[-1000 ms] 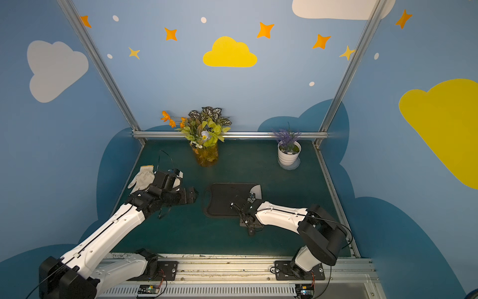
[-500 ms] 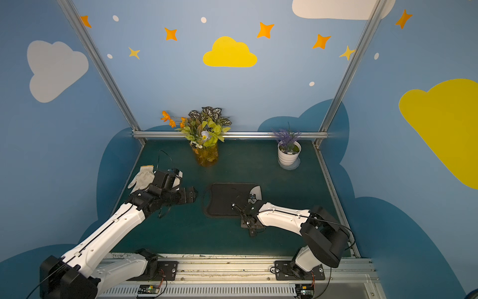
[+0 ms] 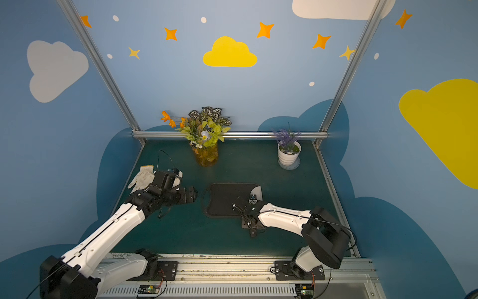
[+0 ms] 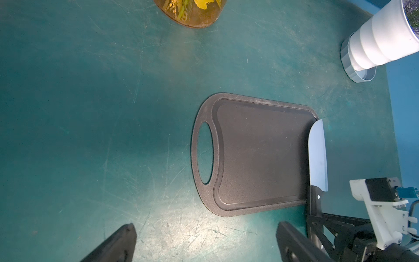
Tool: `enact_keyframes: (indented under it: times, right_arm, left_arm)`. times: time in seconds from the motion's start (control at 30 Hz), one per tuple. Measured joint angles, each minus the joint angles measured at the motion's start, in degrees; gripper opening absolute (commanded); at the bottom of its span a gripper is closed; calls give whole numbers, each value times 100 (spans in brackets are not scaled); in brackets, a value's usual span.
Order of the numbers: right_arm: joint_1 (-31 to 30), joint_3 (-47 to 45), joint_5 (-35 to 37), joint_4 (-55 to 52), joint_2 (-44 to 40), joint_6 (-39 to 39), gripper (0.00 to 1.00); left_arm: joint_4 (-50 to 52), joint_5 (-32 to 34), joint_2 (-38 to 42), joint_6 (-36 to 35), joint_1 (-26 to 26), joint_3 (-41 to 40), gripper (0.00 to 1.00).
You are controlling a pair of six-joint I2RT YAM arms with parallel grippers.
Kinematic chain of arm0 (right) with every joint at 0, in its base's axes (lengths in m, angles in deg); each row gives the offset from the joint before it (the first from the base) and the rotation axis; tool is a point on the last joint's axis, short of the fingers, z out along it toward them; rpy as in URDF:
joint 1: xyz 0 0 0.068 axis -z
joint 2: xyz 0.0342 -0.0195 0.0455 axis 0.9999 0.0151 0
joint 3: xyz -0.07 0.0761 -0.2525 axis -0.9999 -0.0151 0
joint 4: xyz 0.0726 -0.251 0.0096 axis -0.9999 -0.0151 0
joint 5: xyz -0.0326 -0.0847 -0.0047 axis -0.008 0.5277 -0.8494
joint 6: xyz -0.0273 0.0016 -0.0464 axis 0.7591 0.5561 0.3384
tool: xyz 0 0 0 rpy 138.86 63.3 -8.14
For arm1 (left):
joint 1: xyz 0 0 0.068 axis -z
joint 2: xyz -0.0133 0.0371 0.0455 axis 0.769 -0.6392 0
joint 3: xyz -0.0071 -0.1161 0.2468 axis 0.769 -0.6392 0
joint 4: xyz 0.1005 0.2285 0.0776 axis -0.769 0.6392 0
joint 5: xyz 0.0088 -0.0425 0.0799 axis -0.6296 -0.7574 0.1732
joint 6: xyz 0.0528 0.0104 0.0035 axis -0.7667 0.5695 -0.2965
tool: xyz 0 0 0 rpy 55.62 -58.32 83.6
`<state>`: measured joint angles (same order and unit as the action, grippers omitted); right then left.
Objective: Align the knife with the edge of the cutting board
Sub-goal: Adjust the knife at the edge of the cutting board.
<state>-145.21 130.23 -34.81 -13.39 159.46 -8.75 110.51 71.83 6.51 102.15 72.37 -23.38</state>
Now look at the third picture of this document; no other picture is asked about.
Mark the flower bouquet amber vase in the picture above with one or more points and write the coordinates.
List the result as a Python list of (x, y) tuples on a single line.
[(203, 129)]

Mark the lavender plant white pot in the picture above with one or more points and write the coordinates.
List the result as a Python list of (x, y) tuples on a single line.
[(288, 148)]

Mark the cleaver knife black handle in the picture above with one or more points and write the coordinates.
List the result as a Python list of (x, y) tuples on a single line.
[(255, 195)]

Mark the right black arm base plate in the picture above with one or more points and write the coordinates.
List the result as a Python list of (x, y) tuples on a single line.
[(287, 270)]

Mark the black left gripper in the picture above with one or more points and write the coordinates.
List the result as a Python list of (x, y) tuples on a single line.
[(178, 194)]

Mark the aluminium upright post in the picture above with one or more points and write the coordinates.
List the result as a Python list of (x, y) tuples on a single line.
[(362, 46), (72, 15)]

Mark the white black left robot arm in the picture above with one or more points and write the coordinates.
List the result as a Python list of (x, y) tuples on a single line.
[(78, 275)]

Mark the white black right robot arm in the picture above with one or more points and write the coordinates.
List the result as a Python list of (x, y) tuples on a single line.
[(327, 240)]

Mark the left controller circuit board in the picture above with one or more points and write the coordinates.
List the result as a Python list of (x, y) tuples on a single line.
[(147, 291)]

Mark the right aluminium upright post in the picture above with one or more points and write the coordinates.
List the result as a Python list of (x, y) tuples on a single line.
[(362, 46)]

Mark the aluminium front rail frame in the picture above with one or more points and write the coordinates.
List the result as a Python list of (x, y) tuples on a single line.
[(248, 277)]

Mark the black cutting board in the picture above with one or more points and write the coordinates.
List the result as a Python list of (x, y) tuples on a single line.
[(219, 198)]

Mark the aluminium rear crossbar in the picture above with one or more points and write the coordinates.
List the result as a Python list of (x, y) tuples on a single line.
[(228, 135)]

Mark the controller circuit board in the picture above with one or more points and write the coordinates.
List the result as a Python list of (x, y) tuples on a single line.
[(147, 291), (304, 292)]

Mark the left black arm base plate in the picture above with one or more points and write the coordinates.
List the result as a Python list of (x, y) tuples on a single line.
[(164, 270)]

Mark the right controller circuit board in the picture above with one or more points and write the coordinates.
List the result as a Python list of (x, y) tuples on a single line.
[(304, 292)]

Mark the left aluminium upright post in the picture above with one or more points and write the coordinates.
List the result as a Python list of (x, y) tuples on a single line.
[(72, 15)]

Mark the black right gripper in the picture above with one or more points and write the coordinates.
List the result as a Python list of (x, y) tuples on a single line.
[(248, 215)]

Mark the white cotton glove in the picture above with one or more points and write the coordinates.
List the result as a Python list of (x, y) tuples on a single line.
[(142, 179)]

